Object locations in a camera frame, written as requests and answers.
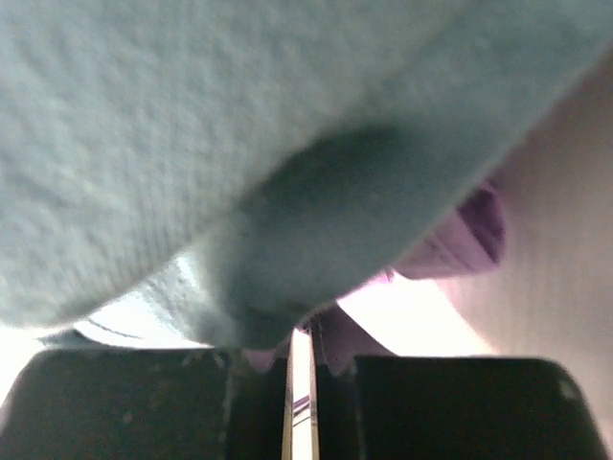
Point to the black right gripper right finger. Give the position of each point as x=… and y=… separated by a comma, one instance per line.
x=484, y=407

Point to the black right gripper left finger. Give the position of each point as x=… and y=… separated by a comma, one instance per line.
x=146, y=405

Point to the lilac cloth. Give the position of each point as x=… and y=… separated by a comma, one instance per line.
x=471, y=240

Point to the blue-grey cloth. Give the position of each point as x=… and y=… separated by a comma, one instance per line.
x=292, y=149

